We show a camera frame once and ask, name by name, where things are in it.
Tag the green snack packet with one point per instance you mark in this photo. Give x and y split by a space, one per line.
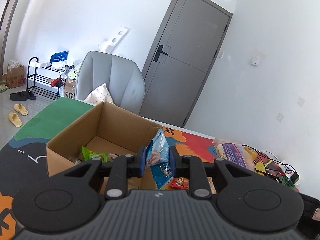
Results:
89 154

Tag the red chocolate bar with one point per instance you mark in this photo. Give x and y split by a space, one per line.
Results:
179 183

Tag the blue snack packet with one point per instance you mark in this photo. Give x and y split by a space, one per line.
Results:
157 159

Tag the brown paper bag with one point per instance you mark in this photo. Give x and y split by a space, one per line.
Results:
15 74

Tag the black slippers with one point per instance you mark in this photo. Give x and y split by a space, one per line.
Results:
22 96

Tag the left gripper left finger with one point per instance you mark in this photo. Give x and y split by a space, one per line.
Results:
141 156

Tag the dotted white cushion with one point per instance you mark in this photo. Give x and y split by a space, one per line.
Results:
100 94

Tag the black power adapter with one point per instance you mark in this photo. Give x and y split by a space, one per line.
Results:
295 179

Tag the yellow slipper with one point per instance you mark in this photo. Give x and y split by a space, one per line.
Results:
14 119
20 108

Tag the grey upholstered chair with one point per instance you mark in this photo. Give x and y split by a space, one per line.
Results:
121 76

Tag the black door handle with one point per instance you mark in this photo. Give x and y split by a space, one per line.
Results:
159 52

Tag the grey door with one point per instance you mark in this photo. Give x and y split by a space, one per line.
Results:
192 33

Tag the brown cardboard box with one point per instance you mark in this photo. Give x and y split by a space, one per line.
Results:
106 128

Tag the blue plastic bag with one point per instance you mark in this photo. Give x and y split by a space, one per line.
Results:
58 57

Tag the black shoe rack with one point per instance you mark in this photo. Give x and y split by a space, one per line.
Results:
43 80

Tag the purple label cracker pack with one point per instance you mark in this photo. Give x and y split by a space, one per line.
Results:
239 154

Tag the white wall switch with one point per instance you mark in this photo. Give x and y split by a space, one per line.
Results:
255 60

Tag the yellow plastic bag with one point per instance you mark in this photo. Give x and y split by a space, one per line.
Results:
261 162

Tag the colourful table mat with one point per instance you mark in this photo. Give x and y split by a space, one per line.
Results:
96 200

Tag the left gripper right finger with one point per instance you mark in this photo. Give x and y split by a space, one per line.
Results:
174 160

